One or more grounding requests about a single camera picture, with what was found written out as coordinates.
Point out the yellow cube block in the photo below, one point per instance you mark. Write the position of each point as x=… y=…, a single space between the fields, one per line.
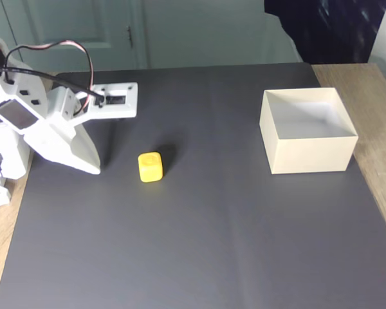
x=151 y=167

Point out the dark grey table mat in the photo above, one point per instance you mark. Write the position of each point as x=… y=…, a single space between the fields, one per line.
x=180 y=241

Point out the dark curtain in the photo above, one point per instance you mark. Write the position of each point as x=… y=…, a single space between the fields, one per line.
x=334 y=32

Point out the pale green door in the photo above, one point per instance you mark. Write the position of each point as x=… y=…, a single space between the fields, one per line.
x=196 y=32

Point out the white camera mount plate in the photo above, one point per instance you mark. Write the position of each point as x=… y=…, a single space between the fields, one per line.
x=130 y=103

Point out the white open box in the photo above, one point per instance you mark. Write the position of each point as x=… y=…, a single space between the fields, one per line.
x=308 y=154

